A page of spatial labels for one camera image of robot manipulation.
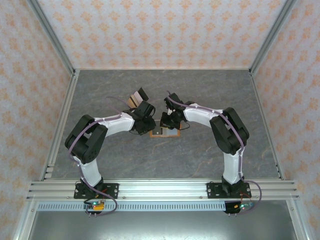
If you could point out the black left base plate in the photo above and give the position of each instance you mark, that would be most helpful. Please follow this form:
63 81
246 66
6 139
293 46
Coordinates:
112 190

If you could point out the orange card holder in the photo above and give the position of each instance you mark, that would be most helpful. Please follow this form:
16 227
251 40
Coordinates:
175 133

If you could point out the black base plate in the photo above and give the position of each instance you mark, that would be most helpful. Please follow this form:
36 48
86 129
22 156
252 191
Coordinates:
112 190
212 190

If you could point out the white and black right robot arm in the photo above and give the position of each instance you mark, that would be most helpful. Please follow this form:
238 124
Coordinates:
197 115

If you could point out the dark brown card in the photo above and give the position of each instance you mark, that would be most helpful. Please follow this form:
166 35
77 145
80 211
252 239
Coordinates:
143 93

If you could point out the left controller board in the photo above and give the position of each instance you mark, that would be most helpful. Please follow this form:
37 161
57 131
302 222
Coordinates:
98 206

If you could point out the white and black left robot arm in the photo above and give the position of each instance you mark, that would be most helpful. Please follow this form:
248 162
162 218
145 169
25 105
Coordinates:
117 123

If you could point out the gold card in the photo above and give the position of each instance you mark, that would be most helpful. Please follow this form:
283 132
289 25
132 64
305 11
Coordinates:
131 102

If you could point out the aluminium frame leg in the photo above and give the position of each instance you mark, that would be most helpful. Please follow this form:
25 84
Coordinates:
25 222
297 220

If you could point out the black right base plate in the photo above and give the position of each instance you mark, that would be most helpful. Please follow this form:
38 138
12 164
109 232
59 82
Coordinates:
212 190

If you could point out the aluminium frame post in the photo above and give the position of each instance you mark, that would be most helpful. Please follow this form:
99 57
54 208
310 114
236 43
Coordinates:
50 32
272 35

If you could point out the controller board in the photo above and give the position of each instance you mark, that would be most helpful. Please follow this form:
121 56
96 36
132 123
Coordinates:
98 206
241 206

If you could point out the aluminium mounting beam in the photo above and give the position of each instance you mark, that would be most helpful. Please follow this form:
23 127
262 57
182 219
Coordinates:
162 190

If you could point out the right controller board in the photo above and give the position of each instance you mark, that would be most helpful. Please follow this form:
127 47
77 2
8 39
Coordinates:
241 206

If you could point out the aluminium table side rail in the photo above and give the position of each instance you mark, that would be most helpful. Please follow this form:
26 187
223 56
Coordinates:
268 125
65 107

